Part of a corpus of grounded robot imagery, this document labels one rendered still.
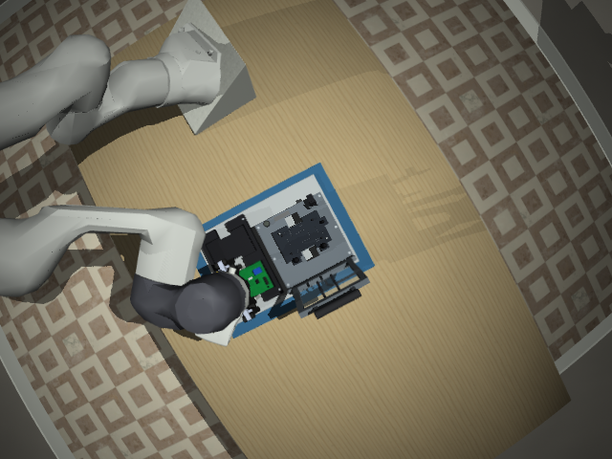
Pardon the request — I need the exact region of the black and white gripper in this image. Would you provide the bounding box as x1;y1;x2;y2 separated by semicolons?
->
214;258;260;322

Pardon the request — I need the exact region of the green circuit board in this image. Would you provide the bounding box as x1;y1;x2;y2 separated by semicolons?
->
239;261;273;297

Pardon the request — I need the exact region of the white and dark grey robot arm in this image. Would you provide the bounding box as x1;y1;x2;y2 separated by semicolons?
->
0;23;249;346

